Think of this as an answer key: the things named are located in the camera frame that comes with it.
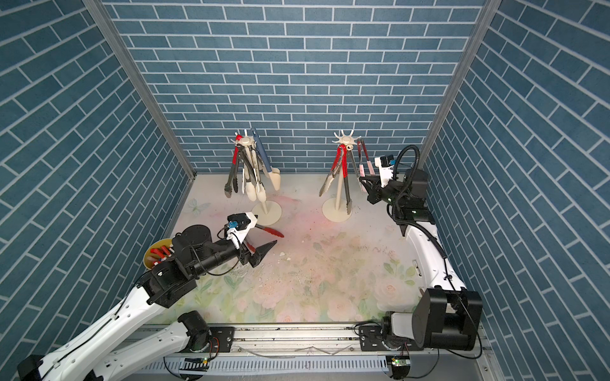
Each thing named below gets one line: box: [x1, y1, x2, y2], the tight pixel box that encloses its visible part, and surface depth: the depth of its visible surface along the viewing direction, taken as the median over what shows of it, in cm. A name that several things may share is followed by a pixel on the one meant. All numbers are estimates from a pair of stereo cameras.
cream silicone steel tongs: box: [251, 147, 267, 205], surface depth 82 cm
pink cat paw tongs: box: [357, 138, 375, 178], surface depth 77 cm
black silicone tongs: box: [238, 148, 261, 189], surface depth 82 cm
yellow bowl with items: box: [142, 238, 175, 270], surface depth 82 cm
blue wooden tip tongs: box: [250, 127, 281, 192], surface depth 88 cm
